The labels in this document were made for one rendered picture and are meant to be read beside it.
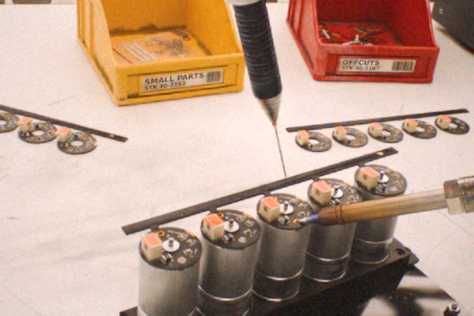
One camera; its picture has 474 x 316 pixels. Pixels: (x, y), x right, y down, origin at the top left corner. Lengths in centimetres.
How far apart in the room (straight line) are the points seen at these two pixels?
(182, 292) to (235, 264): 2
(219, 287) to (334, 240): 6
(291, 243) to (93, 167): 17
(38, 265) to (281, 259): 13
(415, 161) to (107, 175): 20
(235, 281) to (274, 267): 2
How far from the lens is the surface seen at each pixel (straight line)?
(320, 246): 33
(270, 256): 32
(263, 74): 25
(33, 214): 41
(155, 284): 29
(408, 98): 57
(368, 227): 35
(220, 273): 30
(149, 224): 30
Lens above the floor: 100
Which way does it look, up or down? 31 degrees down
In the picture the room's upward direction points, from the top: 6 degrees clockwise
